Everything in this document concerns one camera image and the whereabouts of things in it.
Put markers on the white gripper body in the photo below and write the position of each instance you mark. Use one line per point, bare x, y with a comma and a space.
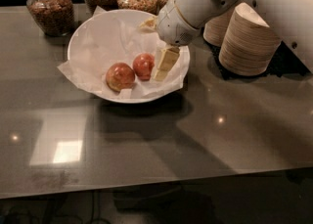
172, 25

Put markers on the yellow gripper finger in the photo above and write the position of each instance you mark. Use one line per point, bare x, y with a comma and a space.
165, 60
149, 24

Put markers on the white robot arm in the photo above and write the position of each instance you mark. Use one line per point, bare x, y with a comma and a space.
291, 20

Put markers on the white bowl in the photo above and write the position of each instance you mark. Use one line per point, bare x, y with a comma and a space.
98, 38

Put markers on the left red yellow apple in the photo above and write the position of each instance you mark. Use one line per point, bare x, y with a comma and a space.
120, 76

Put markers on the back stack paper bowls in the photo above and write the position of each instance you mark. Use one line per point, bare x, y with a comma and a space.
215, 30

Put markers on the stack paper bowls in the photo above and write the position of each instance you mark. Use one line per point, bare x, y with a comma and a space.
249, 43
215, 30

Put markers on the white paper liner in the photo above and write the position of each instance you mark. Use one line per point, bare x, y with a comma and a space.
107, 42

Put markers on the front stack paper bowls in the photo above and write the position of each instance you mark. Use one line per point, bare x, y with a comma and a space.
249, 43

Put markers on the left glass cereal jar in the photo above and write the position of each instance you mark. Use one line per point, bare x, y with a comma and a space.
54, 17

